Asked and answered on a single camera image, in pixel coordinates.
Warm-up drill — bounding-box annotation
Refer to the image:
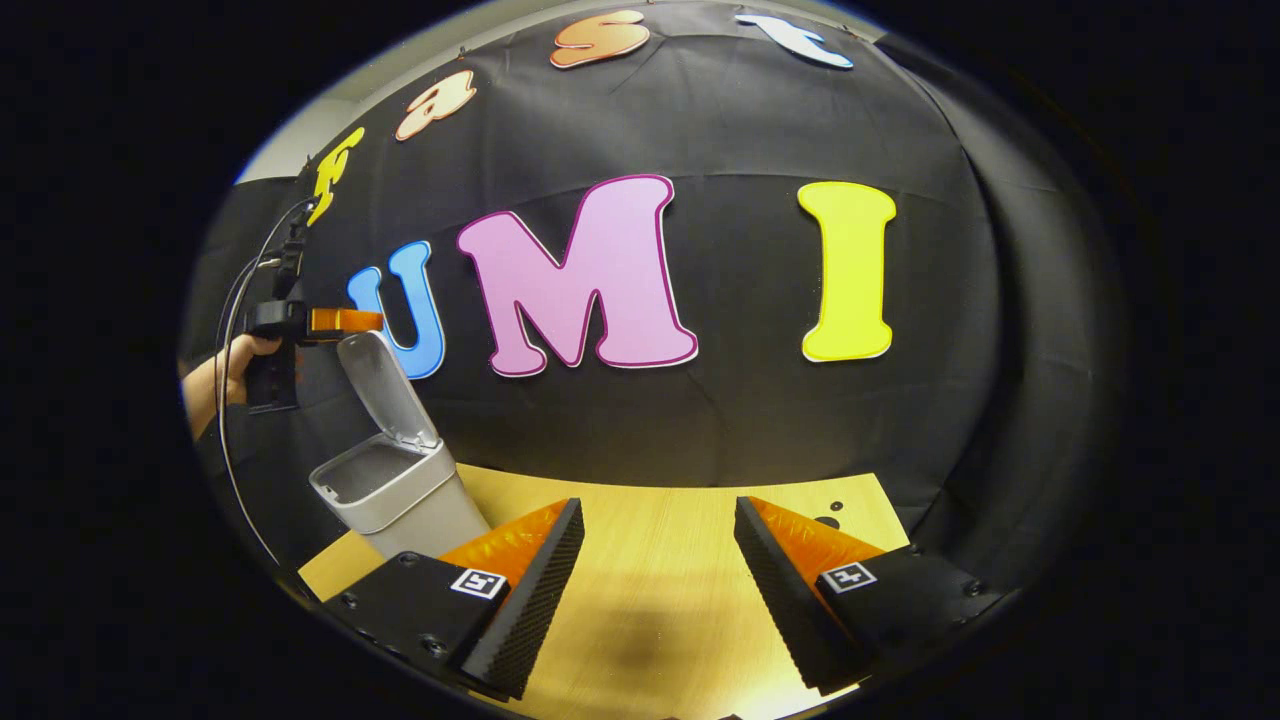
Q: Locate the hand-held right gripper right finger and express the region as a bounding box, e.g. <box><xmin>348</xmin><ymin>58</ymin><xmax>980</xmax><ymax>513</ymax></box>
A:
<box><xmin>733</xmin><ymin>496</ymin><xmax>1021</xmax><ymax>697</ymax></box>

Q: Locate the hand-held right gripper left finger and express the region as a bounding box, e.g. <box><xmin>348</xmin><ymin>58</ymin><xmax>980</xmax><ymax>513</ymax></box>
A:
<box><xmin>325</xmin><ymin>498</ymin><xmax>586</xmax><ymax>701</ymax></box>

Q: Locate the white desktop garbage bin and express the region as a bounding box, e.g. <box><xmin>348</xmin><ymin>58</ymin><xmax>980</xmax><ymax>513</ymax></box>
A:
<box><xmin>308</xmin><ymin>332</ymin><xmax>491</xmax><ymax>561</ymax></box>

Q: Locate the wooden desktop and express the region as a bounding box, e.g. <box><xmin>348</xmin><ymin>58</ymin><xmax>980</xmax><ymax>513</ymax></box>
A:
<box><xmin>298</xmin><ymin>462</ymin><xmax>911</xmax><ymax>720</ymax></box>

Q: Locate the black backdrop cloth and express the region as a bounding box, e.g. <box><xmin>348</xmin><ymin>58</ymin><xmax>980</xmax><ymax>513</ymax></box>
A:
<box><xmin>180</xmin><ymin>0</ymin><xmax>1126</xmax><ymax>601</ymax></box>

